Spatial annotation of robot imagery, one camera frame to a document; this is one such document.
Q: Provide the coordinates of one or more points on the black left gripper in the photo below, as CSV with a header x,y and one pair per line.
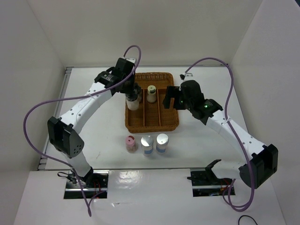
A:
x,y
131,89

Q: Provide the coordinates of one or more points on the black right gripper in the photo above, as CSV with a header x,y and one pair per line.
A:
x,y
173,92

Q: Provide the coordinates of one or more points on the black-capped brown spice bottle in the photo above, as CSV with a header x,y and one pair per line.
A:
x,y
139,92

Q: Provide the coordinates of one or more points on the black-capped white spice bottle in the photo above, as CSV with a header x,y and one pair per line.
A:
x,y
132,101

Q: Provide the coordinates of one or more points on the green-capped white spice bottle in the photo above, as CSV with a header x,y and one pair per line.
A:
x,y
152,96

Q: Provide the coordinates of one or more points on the pink-capped spice bottle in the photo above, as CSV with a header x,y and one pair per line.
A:
x,y
131,144

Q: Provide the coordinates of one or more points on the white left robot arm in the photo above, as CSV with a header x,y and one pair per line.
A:
x,y
64,131

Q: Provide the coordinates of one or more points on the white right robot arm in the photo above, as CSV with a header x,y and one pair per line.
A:
x,y
261,160

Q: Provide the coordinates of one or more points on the brown wicker cutlery tray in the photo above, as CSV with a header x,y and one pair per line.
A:
x,y
152,117

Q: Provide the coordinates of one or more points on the silver-capped blue shaker right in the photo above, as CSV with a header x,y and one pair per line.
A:
x,y
162,141

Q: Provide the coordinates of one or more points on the silver-capped blue label shaker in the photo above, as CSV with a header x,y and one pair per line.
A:
x,y
147,143

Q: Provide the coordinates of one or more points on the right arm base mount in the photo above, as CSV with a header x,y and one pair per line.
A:
x,y
202,186

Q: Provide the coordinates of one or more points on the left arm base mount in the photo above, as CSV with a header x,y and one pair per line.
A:
x,y
97,187

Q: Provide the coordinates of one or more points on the aluminium table edge rail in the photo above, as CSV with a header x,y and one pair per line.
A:
x,y
54,125

